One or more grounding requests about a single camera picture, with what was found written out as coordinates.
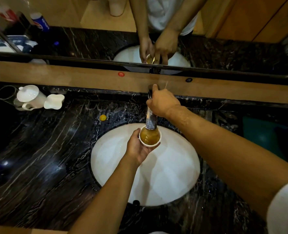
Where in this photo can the person's right hand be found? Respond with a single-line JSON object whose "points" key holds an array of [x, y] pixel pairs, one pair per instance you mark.
{"points": [[163, 102]]}

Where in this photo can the person's left hand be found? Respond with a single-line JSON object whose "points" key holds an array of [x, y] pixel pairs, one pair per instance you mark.
{"points": [[135, 149]]}

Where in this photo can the small white cup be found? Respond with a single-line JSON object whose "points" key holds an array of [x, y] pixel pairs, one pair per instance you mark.
{"points": [[150, 136]]}

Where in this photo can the chrome faucet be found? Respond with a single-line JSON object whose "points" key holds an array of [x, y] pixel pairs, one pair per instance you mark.
{"points": [[151, 121]]}

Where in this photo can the green rectangular mat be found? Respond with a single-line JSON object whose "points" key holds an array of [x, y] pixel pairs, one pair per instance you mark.
{"points": [[261, 136]]}

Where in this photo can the person's right forearm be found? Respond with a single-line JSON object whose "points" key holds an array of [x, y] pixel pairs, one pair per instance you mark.
{"points": [[231, 153]]}

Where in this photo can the person's left forearm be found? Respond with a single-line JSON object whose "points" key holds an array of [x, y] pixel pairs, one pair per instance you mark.
{"points": [[109, 197]]}

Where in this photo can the dark round sticker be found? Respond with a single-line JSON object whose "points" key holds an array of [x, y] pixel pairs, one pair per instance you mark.
{"points": [[188, 80]]}

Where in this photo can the white oval sink basin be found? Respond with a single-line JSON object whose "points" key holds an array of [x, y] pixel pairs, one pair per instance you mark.
{"points": [[173, 173]]}

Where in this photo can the small yellow cap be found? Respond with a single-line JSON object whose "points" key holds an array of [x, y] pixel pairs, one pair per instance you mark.
{"points": [[103, 117]]}

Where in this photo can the red round sticker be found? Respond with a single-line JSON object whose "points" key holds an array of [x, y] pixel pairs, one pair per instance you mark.
{"points": [[121, 74]]}

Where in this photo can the white flower-shaped dish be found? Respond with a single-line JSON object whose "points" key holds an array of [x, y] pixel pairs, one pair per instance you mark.
{"points": [[53, 101]]}

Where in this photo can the white ceramic lidded mug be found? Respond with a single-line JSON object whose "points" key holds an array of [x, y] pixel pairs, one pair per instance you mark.
{"points": [[29, 95]]}

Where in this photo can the clear drinking glass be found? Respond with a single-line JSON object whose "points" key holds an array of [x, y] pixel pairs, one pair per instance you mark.
{"points": [[5, 93]]}

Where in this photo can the white printed t-shirt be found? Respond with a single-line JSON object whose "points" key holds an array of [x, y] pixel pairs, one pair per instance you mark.
{"points": [[286, 209]]}

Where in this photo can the black-framed wall mirror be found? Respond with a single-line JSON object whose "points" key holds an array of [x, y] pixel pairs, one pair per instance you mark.
{"points": [[85, 41]]}

